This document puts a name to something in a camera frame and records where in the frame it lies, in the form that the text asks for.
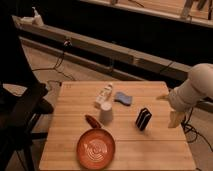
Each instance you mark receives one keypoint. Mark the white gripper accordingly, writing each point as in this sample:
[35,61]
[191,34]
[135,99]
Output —
[180,98]

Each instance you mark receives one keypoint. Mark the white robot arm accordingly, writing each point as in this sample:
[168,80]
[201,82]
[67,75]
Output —
[197,86]

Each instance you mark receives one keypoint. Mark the black striped eraser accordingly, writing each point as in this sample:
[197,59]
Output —
[143,119]

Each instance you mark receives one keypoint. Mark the blue sponge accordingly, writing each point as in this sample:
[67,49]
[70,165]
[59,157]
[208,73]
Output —
[123,98]

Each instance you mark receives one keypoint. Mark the white small bottle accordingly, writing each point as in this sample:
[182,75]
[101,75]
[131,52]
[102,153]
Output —
[103,95]

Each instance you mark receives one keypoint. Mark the red chili pepper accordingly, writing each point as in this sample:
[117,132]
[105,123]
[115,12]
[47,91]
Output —
[92,121]

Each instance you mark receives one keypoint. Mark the orange patterned plate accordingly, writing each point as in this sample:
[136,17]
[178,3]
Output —
[95,149]

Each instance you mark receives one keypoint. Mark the black chair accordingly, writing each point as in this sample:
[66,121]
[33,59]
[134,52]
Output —
[21,95]

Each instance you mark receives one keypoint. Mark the white soap dispenser bottle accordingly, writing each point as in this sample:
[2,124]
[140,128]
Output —
[37,18]

